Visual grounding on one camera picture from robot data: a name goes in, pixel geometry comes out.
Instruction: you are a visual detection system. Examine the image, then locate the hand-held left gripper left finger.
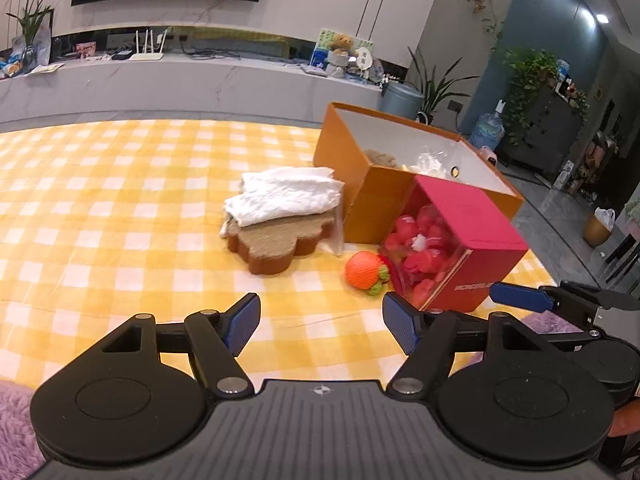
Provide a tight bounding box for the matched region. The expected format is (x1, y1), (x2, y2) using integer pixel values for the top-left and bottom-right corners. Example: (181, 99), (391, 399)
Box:
(75, 292), (262, 398)

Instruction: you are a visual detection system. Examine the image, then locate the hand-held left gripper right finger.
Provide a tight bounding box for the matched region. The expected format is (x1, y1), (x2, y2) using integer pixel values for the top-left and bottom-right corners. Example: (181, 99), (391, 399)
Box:
(382, 292), (568, 397)

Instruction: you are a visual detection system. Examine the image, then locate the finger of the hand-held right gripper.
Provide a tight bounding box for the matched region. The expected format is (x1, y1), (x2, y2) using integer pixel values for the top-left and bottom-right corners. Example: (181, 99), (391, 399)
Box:
(490, 282), (552, 313)

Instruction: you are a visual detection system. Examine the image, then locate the orange cardboard box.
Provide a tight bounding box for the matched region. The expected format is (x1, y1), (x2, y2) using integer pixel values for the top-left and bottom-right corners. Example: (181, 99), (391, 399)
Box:
(312, 102), (525, 246)

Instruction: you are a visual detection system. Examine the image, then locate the brown rope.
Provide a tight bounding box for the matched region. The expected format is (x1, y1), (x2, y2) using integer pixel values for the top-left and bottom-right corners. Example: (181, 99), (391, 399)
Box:
(362, 149), (399, 167)

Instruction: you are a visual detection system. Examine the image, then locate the orange knitted strawberry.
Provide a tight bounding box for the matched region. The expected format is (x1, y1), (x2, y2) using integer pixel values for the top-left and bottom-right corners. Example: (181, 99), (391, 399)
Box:
(344, 252), (391, 297)

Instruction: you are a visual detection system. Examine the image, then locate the pile of red pompoms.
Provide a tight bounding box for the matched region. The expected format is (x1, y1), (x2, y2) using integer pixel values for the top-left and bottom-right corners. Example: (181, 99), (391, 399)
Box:
(382, 202), (463, 301)

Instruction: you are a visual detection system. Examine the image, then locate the brown flower-shaped sponge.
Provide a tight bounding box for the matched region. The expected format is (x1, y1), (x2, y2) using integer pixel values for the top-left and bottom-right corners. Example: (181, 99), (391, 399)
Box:
(220, 207), (335, 276)

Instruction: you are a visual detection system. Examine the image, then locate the red box with clear side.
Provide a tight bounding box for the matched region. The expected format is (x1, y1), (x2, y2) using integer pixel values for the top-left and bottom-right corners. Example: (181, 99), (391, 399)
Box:
(377, 175), (530, 313)

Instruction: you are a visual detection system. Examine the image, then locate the gold pot with white bag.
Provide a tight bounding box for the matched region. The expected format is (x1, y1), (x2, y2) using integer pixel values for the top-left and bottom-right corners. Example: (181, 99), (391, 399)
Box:
(584, 207), (617, 248)

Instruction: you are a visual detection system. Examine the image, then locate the clear plastic wrap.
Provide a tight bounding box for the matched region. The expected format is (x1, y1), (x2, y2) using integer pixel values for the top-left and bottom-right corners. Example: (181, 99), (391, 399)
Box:
(320, 195), (348, 257)

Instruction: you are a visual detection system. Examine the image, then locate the white folded towel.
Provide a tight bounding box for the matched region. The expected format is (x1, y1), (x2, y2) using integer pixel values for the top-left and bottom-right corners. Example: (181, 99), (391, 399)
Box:
(224, 166), (346, 228)

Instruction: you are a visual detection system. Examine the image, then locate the dark grey cabinet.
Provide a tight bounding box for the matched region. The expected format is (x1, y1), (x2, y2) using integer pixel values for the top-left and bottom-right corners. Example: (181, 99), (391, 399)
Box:
(500, 85), (583, 173)

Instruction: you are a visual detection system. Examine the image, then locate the blue water jug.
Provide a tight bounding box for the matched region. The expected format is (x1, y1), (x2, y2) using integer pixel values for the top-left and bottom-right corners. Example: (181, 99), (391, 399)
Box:
(470, 100), (506, 151)

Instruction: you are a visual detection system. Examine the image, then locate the yellow checkered mat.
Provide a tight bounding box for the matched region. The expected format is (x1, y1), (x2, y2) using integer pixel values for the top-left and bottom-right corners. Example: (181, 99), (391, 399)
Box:
(0, 119), (558, 391)

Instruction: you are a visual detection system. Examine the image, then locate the bushy pothos plant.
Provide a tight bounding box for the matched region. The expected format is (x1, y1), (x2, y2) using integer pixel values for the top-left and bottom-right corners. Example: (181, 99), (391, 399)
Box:
(502, 47), (561, 146)

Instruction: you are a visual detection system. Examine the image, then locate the grey trash can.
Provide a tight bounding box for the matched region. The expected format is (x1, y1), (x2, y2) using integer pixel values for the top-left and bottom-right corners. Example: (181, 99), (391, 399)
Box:
(380, 80), (426, 121)

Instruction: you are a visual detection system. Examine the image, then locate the long-leaf potted plant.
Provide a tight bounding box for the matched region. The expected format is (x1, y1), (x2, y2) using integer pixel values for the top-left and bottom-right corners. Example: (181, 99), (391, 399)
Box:
(407, 47), (478, 121)

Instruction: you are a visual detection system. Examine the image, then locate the white marble tv console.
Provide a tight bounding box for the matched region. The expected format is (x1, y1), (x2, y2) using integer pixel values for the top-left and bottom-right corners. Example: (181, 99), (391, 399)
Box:
(0, 52), (383, 123)

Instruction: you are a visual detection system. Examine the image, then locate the purple fluffy rug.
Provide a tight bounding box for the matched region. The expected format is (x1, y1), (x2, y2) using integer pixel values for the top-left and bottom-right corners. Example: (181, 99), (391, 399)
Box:
(0, 307), (588, 480)

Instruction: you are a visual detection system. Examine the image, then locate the white round fan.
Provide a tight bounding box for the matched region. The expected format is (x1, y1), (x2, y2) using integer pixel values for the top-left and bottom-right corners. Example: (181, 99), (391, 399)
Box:
(354, 46), (373, 80)

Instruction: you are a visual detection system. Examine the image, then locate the brown teddy bear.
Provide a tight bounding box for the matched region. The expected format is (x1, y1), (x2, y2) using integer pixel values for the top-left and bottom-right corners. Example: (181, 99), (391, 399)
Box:
(327, 34), (356, 77)

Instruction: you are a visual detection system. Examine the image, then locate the white router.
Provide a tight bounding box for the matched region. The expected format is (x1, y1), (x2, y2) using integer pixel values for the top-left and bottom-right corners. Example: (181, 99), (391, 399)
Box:
(129, 30), (168, 62)

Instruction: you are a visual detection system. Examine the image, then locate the green picture card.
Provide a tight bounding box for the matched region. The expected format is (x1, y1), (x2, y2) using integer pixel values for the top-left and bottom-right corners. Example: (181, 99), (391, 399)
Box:
(310, 28), (375, 71)

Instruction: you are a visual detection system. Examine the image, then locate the green plant in glass vase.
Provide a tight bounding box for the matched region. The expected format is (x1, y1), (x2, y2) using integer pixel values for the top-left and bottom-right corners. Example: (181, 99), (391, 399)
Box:
(6, 0), (65, 68)

